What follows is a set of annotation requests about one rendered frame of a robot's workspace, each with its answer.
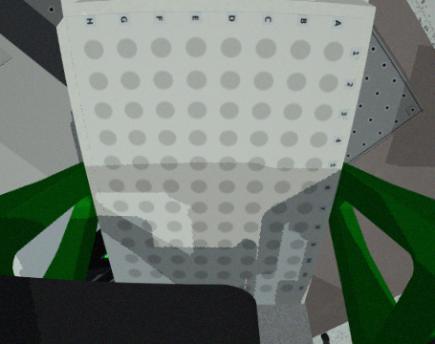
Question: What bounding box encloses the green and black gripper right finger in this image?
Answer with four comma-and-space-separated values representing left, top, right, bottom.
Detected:
329, 162, 435, 344

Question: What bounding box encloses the white well pcr plate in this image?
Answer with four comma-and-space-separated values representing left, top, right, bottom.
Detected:
56, 0, 376, 305

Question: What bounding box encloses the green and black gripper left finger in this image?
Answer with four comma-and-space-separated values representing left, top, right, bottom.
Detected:
0, 161, 98, 281

